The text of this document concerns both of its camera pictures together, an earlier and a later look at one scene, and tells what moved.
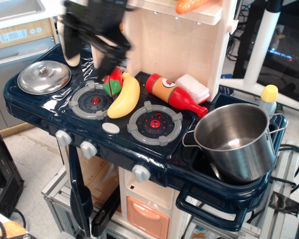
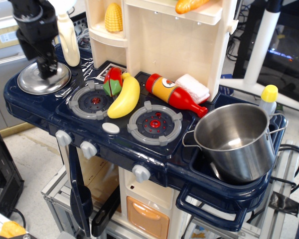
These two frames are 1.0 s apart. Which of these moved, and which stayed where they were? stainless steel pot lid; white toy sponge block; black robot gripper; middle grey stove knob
Moved: black robot gripper
Stayed: stainless steel pot lid; white toy sponge block; middle grey stove knob
